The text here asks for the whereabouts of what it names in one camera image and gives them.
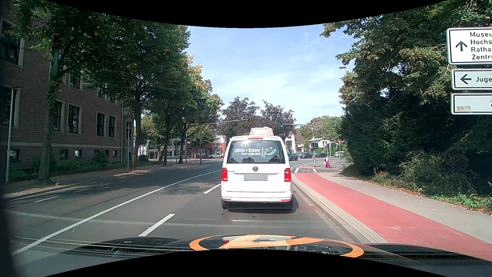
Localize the white direction road sign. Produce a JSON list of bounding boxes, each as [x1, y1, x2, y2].
[[446, 27, 492, 116]]

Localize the road markings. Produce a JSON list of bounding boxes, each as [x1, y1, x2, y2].
[[8, 160, 339, 256]]

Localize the red cycle path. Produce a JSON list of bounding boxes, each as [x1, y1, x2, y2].
[[294, 172, 492, 261]]

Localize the hedge and bushes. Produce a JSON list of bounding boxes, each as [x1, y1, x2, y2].
[[8, 151, 150, 181]]

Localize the dark red-leaved trees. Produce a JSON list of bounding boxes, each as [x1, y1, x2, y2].
[[221, 96, 297, 139]]

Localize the grey pole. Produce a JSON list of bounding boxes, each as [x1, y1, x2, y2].
[[5, 88, 16, 184]]

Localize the grey paved pavement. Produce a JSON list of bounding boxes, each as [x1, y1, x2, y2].
[[321, 162, 492, 245]]

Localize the white van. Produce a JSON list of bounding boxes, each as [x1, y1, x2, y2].
[[221, 127, 294, 210]]

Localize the white house with dark roof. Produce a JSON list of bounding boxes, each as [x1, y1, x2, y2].
[[307, 137, 337, 154]]

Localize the dense trees and bushes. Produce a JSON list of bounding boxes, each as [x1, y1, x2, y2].
[[321, 0, 492, 210]]

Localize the low red brick building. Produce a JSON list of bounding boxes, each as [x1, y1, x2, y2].
[[165, 135, 228, 158]]

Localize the grey asphalt road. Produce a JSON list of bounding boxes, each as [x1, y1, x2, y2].
[[4, 158, 356, 270]]

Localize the row of trees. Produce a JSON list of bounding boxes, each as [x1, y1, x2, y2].
[[12, 4, 223, 185]]

